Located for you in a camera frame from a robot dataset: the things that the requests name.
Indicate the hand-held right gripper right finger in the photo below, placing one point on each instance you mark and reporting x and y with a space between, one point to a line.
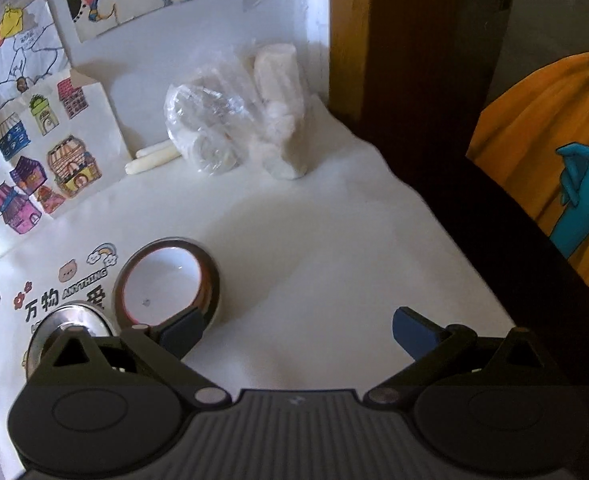
414 332

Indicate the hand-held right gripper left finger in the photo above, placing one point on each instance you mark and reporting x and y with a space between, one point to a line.
182 330

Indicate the stainless steel bowl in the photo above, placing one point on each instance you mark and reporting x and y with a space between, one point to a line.
215 295

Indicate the small white red-rimmed bowl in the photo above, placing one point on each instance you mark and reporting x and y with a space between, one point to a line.
159 280

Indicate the stainless steel plate with sticker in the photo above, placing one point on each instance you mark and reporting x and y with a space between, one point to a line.
74 317

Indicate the white printed tablecloth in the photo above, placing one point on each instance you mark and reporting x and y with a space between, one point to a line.
324 240

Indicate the house drawings paper sheet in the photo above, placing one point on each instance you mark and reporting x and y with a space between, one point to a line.
49 160

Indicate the clear plastic bag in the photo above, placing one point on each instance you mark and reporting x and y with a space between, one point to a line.
204 115

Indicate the white tissue pack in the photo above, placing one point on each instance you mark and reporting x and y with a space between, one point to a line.
279 110

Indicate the orange cartoon wall poster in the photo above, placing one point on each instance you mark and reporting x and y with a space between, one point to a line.
539 125

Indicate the crayon drawing wall poster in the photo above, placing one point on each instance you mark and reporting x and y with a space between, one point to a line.
9 45

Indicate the wooden post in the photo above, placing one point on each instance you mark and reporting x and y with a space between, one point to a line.
374 35

